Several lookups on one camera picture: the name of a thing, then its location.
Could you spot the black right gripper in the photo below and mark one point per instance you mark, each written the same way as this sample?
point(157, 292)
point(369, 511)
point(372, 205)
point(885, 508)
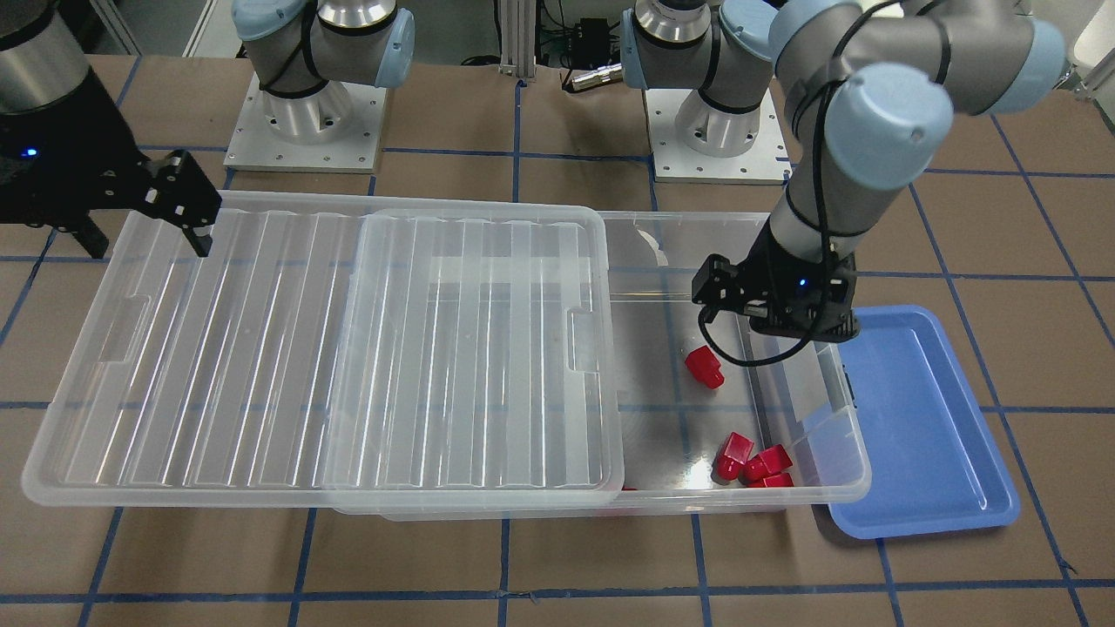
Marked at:
point(80, 131)

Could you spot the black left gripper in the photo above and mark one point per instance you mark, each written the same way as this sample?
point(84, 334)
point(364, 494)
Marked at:
point(722, 288)

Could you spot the red toy block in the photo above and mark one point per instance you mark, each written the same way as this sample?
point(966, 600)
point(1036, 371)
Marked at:
point(704, 366)

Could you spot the clear plastic storage box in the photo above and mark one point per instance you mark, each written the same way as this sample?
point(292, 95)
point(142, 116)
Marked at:
point(732, 366)

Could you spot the clear plastic box lid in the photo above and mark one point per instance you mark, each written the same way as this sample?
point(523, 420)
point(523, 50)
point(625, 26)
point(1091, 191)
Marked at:
point(204, 382)

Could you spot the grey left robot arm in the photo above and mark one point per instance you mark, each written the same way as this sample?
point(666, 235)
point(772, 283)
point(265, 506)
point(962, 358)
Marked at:
point(869, 98)

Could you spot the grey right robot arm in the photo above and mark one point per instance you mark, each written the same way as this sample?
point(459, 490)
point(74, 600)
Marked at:
point(296, 48)

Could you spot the red block in box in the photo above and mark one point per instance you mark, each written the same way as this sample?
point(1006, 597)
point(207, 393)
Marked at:
point(772, 460)
point(731, 458)
point(773, 481)

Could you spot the blue plastic tray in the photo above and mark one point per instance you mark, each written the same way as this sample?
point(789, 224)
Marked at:
point(936, 467)

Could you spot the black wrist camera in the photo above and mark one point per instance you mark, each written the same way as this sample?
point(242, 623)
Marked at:
point(719, 285)

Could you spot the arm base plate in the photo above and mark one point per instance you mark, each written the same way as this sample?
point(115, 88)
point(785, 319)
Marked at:
point(336, 130)
point(693, 143)

